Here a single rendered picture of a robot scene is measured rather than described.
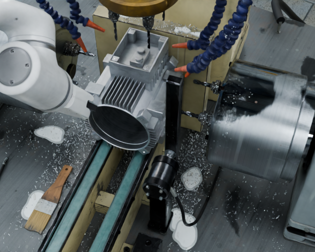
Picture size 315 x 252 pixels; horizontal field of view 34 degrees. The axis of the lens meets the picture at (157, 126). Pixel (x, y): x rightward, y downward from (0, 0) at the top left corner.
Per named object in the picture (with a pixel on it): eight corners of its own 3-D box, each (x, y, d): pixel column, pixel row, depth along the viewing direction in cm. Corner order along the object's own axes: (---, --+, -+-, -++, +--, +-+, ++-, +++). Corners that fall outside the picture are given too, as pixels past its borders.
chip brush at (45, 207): (60, 164, 138) (60, 162, 137) (77, 169, 137) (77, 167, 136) (23, 229, 126) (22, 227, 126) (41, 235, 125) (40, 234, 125)
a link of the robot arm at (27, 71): (23, 59, 90) (22, 111, 89) (-14, 36, 77) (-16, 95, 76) (68, 56, 89) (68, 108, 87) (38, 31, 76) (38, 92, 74)
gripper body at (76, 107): (18, 101, 91) (42, 112, 102) (69, 116, 89) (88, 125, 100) (31, 62, 92) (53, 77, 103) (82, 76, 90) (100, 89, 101)
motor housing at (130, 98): (117, 85, 139) (112, 33, 124) (183, 104, 135) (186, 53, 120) (85, 140, 128) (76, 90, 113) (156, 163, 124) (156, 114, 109)
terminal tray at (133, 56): (129, 48, 126) (128, 26, 121) (169, 59, 124) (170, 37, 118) (109, 82, 119) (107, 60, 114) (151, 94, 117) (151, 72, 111)
